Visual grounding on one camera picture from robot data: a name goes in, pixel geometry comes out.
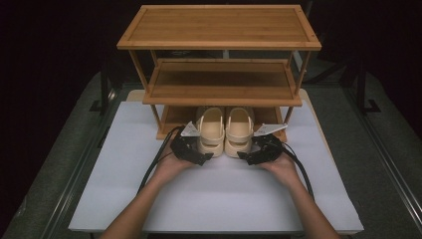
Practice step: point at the black metal stand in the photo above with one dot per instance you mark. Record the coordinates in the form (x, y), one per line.
(363, 89)

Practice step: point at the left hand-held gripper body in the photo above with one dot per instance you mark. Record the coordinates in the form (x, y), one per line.
(185, 146)

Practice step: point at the beige rubber clog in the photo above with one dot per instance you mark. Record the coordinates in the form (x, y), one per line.
(239, 132)
(211, 132)

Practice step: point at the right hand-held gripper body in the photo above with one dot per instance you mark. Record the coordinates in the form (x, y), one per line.
(270, 146)

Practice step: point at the person's right hand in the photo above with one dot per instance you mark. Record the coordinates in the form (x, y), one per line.
(283, 171)

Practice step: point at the wooden shoe rack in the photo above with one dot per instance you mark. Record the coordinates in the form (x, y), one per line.
(219, 26)

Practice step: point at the person's left hand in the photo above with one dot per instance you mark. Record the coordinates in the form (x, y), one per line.
(169, 169)

